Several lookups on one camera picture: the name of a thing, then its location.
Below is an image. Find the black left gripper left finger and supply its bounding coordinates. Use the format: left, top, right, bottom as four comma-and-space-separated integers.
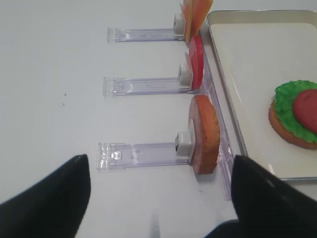
0, 154, 91, 238

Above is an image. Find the white pusher block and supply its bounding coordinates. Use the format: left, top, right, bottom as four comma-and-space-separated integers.
175, 131, 192, 156
178, 63, 193, 87
173, 13, 186, 35

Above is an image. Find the green lettuce leaf on tray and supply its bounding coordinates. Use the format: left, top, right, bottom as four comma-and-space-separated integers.
273, 80, 317, 143

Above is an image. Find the white pusher block near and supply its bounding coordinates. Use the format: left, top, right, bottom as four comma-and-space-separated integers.
175, 131, 192, 156

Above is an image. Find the bread slice in left rack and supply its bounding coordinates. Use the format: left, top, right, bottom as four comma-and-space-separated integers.
189, 95, 220, 175

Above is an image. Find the bottom bun slice on tray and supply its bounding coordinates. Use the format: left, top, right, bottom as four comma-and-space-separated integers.
268, 100, 317, 150

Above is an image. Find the white pusher block far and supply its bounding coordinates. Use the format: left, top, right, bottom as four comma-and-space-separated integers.
173, 13, 186, 35

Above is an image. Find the clear acrylic left rack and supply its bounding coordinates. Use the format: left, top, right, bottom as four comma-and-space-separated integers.
103, 28, 234, 200

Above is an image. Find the red tomato slice in rack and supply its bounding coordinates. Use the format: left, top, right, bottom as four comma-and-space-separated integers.
186, 35, 204, 90

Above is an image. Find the orange cheese slice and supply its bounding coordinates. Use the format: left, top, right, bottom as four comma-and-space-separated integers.
180, 0, 194, 44
190, 0, 214, 39

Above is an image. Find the white metal tray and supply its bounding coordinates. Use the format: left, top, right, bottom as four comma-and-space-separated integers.
207, 10, 317, 180

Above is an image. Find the white pusher block middle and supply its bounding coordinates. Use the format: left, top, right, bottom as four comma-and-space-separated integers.
178, 63, 193, 87

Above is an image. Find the red tomato slice on tray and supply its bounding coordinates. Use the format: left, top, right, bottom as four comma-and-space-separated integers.
293, 89, 317, 133

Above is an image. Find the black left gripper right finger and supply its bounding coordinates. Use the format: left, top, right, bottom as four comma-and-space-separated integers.
207, 155, 317, 238

